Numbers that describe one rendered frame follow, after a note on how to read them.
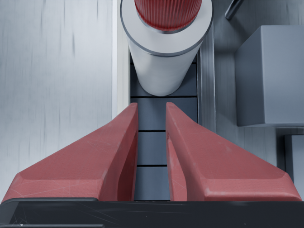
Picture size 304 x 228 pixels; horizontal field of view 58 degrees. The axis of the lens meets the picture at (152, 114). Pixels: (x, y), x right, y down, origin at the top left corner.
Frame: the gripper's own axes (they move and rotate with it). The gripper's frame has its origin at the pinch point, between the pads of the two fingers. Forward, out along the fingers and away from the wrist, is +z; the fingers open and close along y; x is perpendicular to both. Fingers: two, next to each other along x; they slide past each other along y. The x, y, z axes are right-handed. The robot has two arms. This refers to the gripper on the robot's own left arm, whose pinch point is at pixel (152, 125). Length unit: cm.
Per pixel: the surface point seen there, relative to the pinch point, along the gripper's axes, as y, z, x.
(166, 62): -0.9, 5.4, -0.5
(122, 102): 3.0, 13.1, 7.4
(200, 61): -4.0, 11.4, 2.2
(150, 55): 0.1, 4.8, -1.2
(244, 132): -12.0, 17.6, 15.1
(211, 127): -4.9, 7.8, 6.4
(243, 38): -12.1, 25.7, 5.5
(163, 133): -1.2, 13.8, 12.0
